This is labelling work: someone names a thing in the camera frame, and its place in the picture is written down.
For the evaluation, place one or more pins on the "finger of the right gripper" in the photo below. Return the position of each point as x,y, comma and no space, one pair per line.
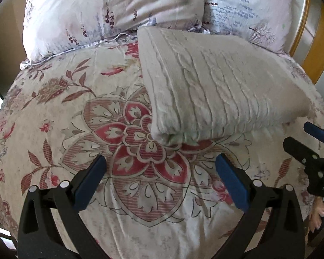
299,151
314,131

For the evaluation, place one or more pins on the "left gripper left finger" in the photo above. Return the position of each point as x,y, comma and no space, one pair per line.
38,235

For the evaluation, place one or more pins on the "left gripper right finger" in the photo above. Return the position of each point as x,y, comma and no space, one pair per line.
283,236

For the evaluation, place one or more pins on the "beige cable knit sweater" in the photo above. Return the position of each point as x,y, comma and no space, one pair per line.
209,86

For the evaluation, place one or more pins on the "person's right hand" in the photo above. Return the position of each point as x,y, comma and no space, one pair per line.
316,214

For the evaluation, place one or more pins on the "floral bed quilt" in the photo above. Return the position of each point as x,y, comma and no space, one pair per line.
154,201

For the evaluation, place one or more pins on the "right lavender print pillow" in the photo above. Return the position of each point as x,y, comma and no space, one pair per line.
265,23

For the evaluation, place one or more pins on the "left pink floral pillow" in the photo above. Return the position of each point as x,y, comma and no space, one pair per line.
51,27

